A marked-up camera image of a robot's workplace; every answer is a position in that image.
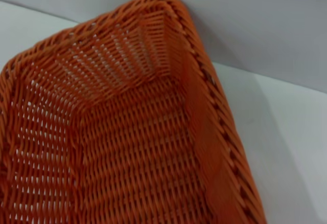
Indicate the orange woven plastic basket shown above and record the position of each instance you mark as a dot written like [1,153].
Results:
[127,144]

